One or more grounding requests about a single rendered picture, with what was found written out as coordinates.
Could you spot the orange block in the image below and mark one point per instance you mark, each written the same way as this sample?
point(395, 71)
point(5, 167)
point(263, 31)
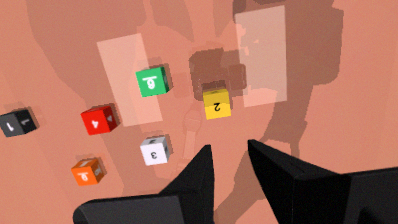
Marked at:
point(88, 172)

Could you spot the red block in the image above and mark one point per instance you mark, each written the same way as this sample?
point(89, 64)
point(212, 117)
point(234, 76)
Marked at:
point(99, 120)

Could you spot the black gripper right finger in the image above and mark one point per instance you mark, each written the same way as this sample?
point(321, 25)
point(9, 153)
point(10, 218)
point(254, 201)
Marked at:
point(303, 193)

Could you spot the yellow block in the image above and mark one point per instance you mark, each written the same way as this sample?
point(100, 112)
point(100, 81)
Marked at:
point(216, 104)

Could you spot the green digit block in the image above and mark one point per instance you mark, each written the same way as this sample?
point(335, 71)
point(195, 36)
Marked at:
point(152, 81)

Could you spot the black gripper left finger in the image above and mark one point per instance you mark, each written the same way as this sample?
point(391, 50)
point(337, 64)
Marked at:
point(188, 199)

